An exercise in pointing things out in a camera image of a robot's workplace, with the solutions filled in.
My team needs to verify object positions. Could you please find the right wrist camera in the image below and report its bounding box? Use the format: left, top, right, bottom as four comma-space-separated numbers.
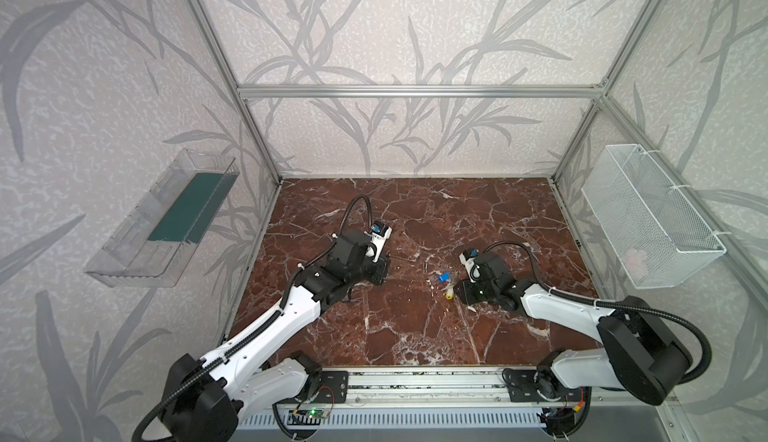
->
459, 248, 479, 280

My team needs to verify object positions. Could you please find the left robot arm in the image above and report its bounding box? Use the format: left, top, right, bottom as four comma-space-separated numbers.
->
132, 222, 392, 441

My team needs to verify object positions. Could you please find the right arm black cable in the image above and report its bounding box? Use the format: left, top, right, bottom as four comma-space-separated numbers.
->
470, 240, 713, 385

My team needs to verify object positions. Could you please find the pink object in basket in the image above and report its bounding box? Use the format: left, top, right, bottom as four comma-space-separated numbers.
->
623, 248, 648, 271

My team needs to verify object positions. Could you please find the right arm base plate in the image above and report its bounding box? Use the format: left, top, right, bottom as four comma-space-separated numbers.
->
501, 368, 583, 405

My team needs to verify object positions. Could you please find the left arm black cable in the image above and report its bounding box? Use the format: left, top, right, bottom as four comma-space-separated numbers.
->
130, 194, 374, 442

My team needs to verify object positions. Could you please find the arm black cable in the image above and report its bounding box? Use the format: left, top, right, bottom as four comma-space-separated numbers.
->
470, 240, 713, 385
130, 194, 374, 442

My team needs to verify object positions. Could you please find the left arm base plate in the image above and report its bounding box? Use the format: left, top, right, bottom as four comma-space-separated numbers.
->
296, 370, 349, 404

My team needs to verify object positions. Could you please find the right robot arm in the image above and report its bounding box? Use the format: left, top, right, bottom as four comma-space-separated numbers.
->
455, 249, 712, 406

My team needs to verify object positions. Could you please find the white wire mesh basket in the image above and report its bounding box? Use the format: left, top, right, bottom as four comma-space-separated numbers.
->
582, 144, 727, 290

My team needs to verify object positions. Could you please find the small circuit board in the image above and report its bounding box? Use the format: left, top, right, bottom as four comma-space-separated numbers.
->
290, 407, 332, 425

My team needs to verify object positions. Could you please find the green felt pad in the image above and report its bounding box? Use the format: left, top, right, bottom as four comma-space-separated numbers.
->
148, 172, 238, 244

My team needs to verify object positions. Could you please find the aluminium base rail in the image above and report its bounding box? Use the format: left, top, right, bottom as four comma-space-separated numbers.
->
173, 365, 679, 410

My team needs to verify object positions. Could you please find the clear plastic wall bin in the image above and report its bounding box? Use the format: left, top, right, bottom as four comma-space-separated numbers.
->
84, 149, 240, 288

